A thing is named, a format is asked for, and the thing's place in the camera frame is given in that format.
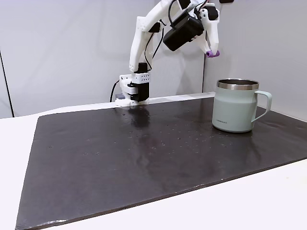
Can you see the purple pen grip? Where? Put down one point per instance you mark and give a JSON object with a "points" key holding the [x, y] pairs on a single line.
{"points": [[212, 54]]}

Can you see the pale green steel mug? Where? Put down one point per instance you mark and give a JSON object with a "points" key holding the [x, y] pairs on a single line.
{"points": [[232, 110]]}

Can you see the grey plug block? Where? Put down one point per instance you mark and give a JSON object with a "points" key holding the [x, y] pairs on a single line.
{"points": [[120, 96]]}

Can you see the black table mat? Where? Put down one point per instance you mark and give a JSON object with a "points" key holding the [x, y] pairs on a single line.
{"points": [[134, 167]]}

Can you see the black wall-mounted object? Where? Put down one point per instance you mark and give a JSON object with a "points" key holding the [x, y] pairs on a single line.
{"points": [[226, 1]]}

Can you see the black oval camera box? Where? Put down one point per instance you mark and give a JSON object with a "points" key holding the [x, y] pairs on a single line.
{"points": [[183, 32]]}

